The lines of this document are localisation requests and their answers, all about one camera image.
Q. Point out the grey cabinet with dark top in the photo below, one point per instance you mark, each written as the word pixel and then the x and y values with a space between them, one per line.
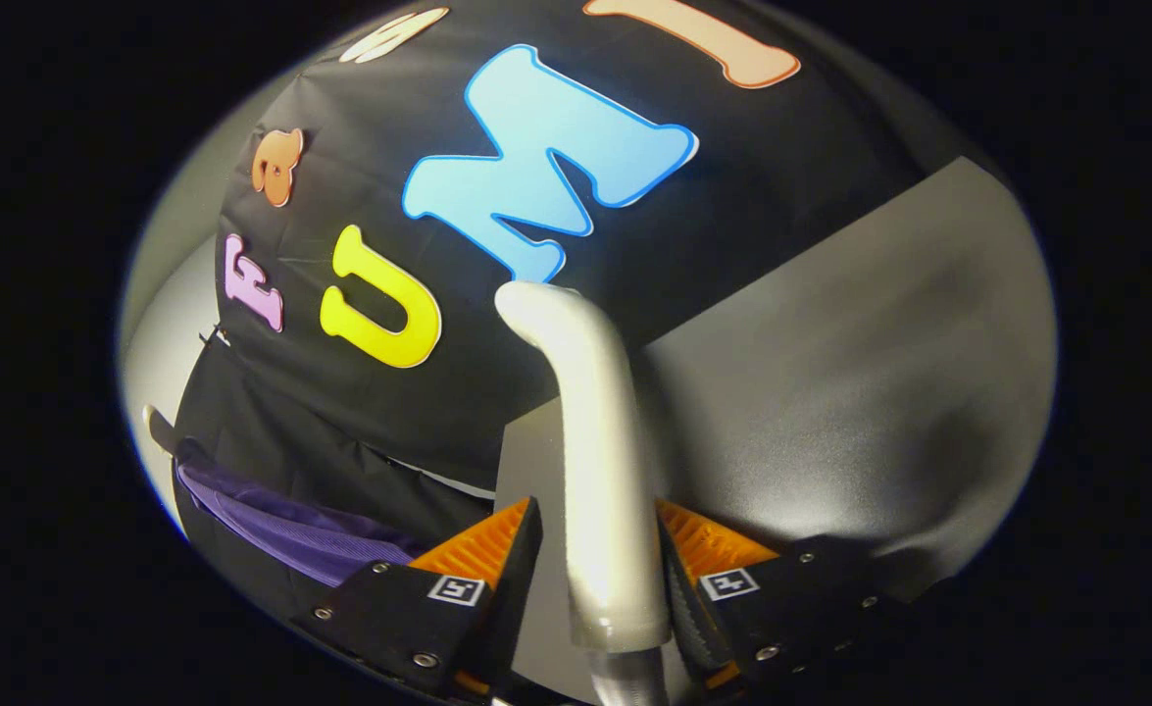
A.
pixel 830 392

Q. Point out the white garment steamer head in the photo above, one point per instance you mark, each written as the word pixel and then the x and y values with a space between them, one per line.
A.
pixel 600 471

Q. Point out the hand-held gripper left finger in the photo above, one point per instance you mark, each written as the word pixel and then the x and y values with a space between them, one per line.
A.
pixel 517 579

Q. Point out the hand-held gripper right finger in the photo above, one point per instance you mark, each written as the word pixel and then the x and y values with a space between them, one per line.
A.
pixel 791 598

